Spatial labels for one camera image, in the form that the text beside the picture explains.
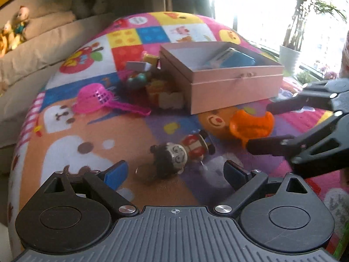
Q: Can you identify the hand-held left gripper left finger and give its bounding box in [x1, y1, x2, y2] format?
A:
[39, 160, 139, 220]

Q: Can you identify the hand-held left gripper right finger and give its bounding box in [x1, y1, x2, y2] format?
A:
[214, 160, 314, 215]

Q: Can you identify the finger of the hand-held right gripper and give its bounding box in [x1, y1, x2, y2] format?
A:
[246, 111, 349, 179]
[266, 78, 349, 115]

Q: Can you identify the orange plastic toy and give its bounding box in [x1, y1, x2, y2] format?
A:
[229, 109, 275, 148]

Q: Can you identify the pink cardboard box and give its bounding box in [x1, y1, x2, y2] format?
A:
[159, 41, 284, 115]

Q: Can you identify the black-haired doll figure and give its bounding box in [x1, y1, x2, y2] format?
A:
[149, 129, 216, 179]

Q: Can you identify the pink toy strainer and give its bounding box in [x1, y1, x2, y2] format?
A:
[73, 84, 151, 117]

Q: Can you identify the small green plant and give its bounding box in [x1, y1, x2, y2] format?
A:
[296, 64, 339, 85]

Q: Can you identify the white plant pot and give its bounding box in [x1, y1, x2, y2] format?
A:
[279, 45, 301, 75]

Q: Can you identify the colourful cartoon play mat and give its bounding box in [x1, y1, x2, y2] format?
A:
[7, 11, 349, 262]

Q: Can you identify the tall green plant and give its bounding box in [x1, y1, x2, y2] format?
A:
[284, 0, 349, 52]

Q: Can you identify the orange yellow toy cupcake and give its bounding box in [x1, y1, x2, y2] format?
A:
[145, 78, 175, 105]

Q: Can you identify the teal toy ball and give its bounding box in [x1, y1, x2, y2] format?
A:
[126, 72, 149, 90]

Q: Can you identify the grey white toy block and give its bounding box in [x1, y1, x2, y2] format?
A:
[126, 61, 153, 73]

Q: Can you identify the yellow toy block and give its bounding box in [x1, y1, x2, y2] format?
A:
[142, 52, 161, 67]

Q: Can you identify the beige sofa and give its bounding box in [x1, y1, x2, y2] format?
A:
[0, 9, 128, 148]

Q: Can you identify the grey plush toy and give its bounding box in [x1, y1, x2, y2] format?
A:
[91, 0, 109, 15]
[71, 0, 92, 19]

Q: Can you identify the stuffed doll toy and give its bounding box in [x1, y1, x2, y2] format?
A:
[12, 5, 31, 43]

